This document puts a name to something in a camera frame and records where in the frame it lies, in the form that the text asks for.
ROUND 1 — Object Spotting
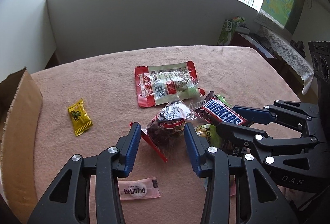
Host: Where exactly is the Snickers chocolate bar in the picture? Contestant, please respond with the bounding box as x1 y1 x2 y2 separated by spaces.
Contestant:
192 91 251 126

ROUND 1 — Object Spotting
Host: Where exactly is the red white snack pouch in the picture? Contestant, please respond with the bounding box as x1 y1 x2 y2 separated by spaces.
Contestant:
135 61 199 108

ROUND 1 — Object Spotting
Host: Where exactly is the dark teapot ornament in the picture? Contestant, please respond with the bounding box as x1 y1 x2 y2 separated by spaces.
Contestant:
290 40 306 58

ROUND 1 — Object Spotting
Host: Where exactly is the pink candy packet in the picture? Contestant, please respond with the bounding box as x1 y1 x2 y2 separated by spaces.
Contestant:
118 177 160 201

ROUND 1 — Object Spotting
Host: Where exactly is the brown cardboard box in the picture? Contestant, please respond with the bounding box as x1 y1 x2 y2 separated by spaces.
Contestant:
1 68 42 223

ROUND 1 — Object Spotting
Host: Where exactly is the red clear dates packet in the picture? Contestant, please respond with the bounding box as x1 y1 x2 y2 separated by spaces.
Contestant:
141 95 198 163

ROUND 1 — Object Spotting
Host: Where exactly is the yellow candy packet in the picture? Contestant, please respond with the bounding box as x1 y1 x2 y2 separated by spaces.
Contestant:
68 99 93 136

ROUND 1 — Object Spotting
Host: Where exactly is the white lace cloth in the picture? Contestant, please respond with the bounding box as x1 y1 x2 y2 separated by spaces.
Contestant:
258 26 314 95

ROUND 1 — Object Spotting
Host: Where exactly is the green jelly cup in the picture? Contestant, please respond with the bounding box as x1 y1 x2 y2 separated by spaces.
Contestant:
195 124 222 148

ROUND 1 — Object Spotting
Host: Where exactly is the white cabinet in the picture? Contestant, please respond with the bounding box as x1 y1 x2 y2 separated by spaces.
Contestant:
0 0 56 80

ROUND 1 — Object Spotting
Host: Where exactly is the green candy packet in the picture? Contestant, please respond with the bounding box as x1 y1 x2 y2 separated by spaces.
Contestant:
217 95 232 108

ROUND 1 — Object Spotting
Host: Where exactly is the small green candy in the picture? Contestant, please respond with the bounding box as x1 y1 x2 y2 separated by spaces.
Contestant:
187 86 205 99

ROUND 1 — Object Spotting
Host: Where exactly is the pink table cloth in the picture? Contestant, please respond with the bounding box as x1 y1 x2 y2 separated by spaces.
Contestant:
32 46 298 223

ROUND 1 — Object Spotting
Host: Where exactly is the green white carton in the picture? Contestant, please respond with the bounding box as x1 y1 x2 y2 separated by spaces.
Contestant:
217 16 246 45

